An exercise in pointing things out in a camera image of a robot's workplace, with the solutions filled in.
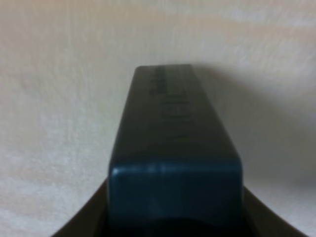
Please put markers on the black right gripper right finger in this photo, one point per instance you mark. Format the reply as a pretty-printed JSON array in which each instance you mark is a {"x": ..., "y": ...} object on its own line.
[{"x": 263, "y": 221}]

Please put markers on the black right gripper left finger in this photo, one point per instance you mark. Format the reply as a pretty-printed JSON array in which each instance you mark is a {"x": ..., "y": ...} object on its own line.
[{"x": 91, "y": 220}]

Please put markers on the dark teal pump bottle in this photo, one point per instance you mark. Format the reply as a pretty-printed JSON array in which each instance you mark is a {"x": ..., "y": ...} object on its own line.
[{"x": 174, "y": 171}]

